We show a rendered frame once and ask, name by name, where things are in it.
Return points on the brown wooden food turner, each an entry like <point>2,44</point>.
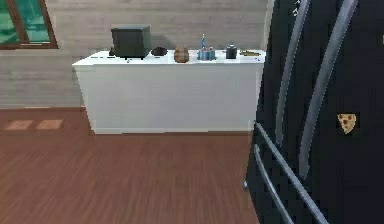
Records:
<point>249,53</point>

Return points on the white counter cabinet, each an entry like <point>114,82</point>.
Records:
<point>166,96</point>

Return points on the brown bread loaf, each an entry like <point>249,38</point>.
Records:
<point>181,54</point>

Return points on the blue spray bottle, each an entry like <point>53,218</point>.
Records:
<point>206,52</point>

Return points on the dark brown round bowl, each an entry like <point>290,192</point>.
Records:
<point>159,51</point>

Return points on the black kettle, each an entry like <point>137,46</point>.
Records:
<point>231,52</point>

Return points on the black microwave oven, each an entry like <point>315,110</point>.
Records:
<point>130,41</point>

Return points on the pizza slice fridge magnet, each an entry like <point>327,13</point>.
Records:
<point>347,122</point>

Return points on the black fridge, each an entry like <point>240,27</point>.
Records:
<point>353,166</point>

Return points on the brown framed window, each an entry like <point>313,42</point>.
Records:
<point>25,23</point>

